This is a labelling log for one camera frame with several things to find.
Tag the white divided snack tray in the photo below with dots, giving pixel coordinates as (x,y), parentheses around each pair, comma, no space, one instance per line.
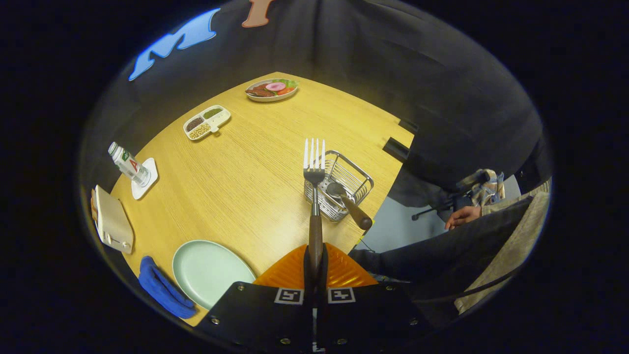
(220,118)

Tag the person's dark trousers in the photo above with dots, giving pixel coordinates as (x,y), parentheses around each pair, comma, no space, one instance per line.
(442,260)

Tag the blue cloth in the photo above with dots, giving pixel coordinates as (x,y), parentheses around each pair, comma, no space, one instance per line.
(164,290)

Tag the red tomato slice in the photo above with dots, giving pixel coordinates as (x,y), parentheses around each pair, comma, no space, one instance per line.
(285,91)

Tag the pink round food slice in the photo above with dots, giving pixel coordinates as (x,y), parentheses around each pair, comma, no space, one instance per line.
(275,86)

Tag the toast slice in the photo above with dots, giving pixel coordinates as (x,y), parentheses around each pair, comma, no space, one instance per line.
(93,204)

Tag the green lettuce leaf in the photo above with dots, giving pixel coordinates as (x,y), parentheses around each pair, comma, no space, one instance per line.
(291,82)

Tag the plaid cloth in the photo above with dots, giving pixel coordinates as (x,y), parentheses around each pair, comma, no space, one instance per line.
(486,189)

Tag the cream white toaster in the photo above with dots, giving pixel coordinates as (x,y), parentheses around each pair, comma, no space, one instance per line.
(114,223)

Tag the white plate of food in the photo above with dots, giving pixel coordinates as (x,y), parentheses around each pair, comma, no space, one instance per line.
(270,97)

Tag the black stand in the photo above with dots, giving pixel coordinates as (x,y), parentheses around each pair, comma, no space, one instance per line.
(437,209)

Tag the black table bracket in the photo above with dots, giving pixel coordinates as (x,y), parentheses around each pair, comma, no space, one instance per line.
(396,149)
(408,126)

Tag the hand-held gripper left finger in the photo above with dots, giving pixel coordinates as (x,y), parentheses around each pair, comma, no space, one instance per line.
(307,275)

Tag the white square coaster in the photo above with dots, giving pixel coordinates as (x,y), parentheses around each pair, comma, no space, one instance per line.
(150,169)

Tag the brown meat slice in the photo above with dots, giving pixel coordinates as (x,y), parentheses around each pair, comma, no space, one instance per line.
(260,91)

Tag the small white drink bottle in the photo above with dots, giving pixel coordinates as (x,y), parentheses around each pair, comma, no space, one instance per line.
(128,164)

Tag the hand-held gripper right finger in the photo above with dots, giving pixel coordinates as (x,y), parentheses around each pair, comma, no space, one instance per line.
(324,275)

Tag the pale green plate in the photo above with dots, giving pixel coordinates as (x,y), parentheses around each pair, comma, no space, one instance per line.
(211,270)

